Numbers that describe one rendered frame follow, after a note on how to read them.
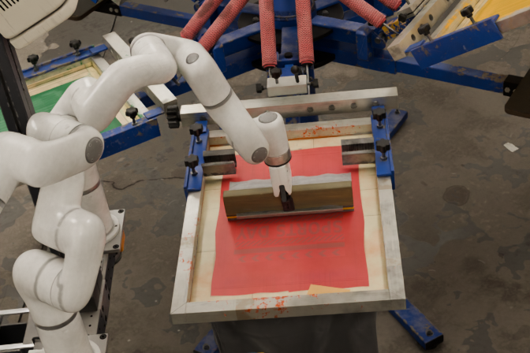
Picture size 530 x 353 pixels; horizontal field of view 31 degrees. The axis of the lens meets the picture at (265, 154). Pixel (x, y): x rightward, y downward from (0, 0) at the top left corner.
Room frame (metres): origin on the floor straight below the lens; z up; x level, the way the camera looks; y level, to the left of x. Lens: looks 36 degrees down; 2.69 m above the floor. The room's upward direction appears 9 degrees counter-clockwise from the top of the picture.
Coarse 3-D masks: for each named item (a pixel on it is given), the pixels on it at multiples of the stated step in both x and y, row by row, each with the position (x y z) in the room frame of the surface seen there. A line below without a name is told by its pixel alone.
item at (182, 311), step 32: (288, 128) 2.43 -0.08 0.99; (320, 128) 2.41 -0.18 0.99; (352, 128) 2.40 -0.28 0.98; (192, 192) 2.19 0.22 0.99; (384, 192) 2.05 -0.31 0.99; (192, 224) 2.04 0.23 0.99; (384, 224) 1.92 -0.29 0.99; (192, 256) 1.92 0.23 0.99; (192, 320) 1.70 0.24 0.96; (224, 320) 1.69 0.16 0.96
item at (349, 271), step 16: (304, 160) 2.31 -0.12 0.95; (320, 160) 2.29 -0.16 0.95; (336, 160) 2.28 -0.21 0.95; (352, 176) 2.19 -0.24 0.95; (352, 224) 1.99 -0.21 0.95; (352, 240) 1.92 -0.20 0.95; (336, 256) 1.87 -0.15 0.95; (352, 256) 1.86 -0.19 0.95; (304, 272) 1.83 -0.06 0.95; (320, 272) 1.82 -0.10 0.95; (336, 272) 1.81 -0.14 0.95; (352, 272) 1.80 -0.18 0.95; (304, 288) 1.77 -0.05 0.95
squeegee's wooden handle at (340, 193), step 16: (224, 192) 2.08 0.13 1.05; (240, 192) 2.07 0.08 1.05; (256, 192) 2.06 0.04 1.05; (272, 192) 2.05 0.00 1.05; (304, 192) 2.04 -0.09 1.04; (320, 192) 2.04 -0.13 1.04; (336, 192) 2.03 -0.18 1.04; (352, 192) 2.03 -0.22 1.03; (240, 208) 2.06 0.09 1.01; (256, 208) 2.06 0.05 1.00; (272, 208) 2.05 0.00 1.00
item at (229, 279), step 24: (240, 168) 2.32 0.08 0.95; (264, 168) 2.30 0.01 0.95; (216, 240) 2.00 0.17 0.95; (216, 264) 1.91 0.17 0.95; (240, 264) 1.89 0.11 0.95; (264, 264) 1.88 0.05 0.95; (288, 264) 1.87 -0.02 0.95; (216, 288) 1.81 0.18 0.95; (240, 288) 1.80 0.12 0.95; (264, 288) 1.79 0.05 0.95; (288, 288) 1.77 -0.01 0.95
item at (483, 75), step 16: (320, 48) 3.01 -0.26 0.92; (336, 48) 2.97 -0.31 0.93; (352, 48) 2.96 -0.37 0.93; (352, 64) 2.93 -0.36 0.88; (368, 64) 2.89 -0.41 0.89; (384, 64) 2.86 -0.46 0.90; (400, 64) 2.83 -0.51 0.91; (416, 64) 2.79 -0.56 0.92; (448, 64) 2.76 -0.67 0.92; (448, 80) 2.72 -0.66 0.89; (464, 80) 2.69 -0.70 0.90; (480, 80) 2.65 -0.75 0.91; (496, 80) 2.62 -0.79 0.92; (512, 80) 2.60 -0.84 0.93; (528, 80) 2.55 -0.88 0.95; (512, 96) 2.48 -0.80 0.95; (528, 96) 2.46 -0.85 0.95; (512, 112) 2.40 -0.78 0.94; (528, 112) 2.38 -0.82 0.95
